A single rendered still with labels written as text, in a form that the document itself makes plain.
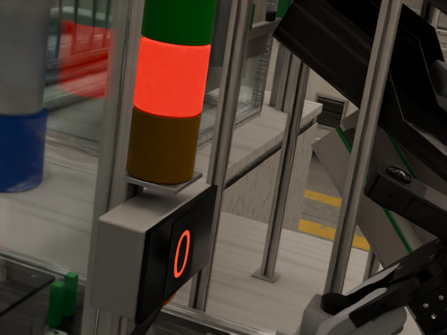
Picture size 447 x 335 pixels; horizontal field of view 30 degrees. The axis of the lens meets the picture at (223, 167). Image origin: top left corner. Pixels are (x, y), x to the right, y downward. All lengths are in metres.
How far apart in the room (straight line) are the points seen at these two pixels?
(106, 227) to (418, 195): 0.29
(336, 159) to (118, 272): 0.48
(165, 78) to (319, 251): 1.02
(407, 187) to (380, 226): 0.27
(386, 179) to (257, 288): 0.66
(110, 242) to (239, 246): 0.95
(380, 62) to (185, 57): 0.41
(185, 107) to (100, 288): 0.14
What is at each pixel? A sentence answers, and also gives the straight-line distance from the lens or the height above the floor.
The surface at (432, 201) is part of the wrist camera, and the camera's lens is 0.75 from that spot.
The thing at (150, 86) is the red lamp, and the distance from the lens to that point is 0.58.
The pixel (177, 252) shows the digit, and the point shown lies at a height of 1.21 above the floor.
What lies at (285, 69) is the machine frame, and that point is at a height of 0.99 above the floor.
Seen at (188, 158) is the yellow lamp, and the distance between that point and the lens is 0.60.
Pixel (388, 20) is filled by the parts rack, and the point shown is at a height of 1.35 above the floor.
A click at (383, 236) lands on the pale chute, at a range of 1.01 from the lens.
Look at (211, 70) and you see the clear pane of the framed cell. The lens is 2.02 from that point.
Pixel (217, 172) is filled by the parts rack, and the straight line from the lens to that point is 1.02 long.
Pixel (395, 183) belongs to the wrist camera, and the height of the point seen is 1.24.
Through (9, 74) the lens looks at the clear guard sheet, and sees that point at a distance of 0.48.
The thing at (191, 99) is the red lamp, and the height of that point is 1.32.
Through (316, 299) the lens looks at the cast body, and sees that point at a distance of 0.83.
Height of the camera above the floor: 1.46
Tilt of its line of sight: 18 degrees down
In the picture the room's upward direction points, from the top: 9 degrees clockwise
